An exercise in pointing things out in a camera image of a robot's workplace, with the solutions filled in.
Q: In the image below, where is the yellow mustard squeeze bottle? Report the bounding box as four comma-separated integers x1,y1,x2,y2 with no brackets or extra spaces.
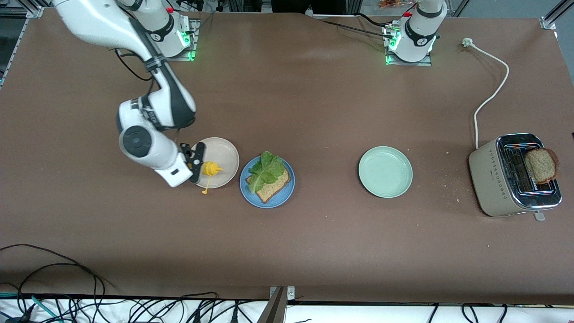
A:
200,161,224,195

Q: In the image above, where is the green lettuce leaf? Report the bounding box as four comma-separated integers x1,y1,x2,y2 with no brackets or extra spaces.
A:
247,151,286,194

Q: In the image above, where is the brown bread slice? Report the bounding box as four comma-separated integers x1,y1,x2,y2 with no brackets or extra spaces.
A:
524,148,560,184
245,168,291,204

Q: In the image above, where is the beige round plate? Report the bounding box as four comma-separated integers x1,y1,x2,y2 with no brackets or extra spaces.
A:
191,137,240,189

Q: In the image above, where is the blue round plate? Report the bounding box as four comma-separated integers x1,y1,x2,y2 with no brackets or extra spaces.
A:
239,155,296,209

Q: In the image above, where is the green round plate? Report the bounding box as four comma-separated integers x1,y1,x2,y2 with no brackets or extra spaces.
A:
358,146,413,199

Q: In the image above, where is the grey metal bar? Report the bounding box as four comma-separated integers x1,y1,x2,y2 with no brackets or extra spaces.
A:
257,287,287,323

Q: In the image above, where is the beige metal toaster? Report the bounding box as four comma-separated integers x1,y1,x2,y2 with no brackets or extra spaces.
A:
468,133,563,222

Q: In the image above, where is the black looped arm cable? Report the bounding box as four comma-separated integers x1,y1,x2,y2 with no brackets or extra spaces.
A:
114,47,155,83

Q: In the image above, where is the silver metal bracket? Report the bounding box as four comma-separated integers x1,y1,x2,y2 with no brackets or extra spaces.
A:
269,286,296,302

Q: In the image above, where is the black floor cable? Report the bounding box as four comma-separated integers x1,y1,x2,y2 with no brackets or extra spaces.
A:
0,244,106,323
17,263,98,323

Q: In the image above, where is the black base cable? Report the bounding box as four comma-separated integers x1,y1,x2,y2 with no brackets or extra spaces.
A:
320,20,391,39
357,13,391,27

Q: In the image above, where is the teal cable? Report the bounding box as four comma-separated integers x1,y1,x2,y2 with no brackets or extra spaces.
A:
0,292,61,323

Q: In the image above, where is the aluminium frame profile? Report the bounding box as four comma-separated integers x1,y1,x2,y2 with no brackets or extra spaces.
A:
0,0,61,88
539,0,574,31

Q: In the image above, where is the white toaster power cord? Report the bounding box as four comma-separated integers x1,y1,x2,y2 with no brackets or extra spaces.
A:
461,38,510,150

